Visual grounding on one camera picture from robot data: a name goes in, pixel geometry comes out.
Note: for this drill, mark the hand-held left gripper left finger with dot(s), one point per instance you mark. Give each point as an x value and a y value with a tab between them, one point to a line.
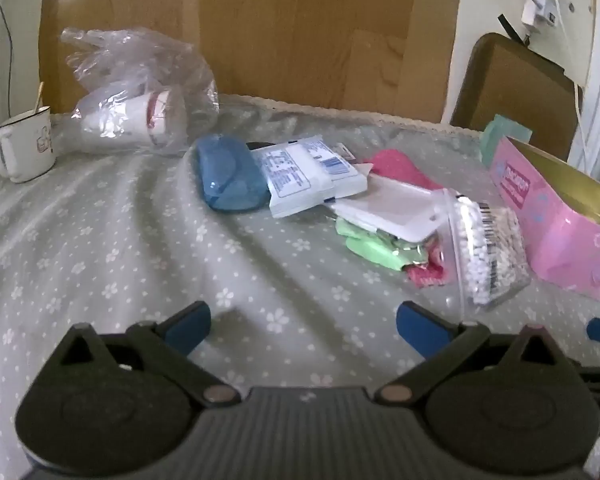
186	324

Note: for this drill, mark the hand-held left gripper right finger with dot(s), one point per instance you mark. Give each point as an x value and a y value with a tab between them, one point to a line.
419	324

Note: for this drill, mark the red snack packet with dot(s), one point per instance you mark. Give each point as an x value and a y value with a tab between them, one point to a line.
425	271

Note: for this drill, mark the green packet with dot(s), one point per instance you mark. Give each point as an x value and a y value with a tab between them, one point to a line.
357	230
380	255

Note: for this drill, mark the clear bag of cotton swabs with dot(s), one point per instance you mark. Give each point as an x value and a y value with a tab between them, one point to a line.
485	250

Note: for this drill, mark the pink macaron print tin box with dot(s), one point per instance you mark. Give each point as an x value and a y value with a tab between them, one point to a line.
555	230

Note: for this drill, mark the white plastic case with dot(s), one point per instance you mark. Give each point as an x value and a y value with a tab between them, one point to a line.
395	207

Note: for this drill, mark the blue plastic case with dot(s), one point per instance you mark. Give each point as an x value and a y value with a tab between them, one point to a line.
227	175

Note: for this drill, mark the pink fuzzy sock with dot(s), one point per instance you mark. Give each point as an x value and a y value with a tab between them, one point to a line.
397	165

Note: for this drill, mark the white tissue packet blue print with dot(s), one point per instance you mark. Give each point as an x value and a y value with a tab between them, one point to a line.
342	177
295	180

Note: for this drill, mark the grey floral tablecloth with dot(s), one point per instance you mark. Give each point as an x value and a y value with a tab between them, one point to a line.
130	240

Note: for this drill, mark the teal plastic cup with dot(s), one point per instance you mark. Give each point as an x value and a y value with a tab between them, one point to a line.
505	135

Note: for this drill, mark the stack of white paper cups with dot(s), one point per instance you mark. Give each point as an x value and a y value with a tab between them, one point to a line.
130	120

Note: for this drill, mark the white enamel mug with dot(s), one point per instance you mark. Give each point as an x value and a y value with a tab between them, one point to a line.
27	147

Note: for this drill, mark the clear plastic bag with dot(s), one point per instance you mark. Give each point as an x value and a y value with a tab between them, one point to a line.
130	70

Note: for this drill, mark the wooden stick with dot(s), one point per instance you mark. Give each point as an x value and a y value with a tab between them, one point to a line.
39	96

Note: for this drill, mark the wood grain sheet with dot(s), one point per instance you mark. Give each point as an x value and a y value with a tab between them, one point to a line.
280	35

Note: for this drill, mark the black tape strip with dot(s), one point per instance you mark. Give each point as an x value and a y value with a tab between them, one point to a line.
506	26

